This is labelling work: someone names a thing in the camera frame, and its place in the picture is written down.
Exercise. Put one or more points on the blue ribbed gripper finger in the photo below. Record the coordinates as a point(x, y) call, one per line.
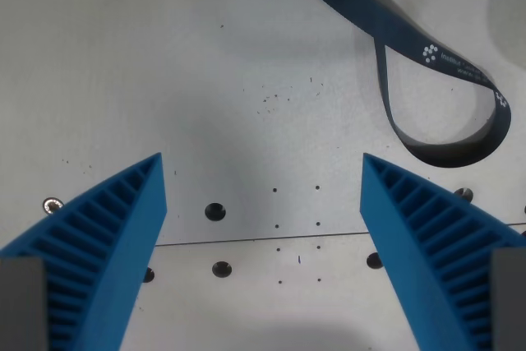
point(107, 252)
point(415, 252)

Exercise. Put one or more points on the silver countersunk screw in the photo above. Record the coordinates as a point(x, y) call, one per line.
point(52, 204)
point(463, 193)

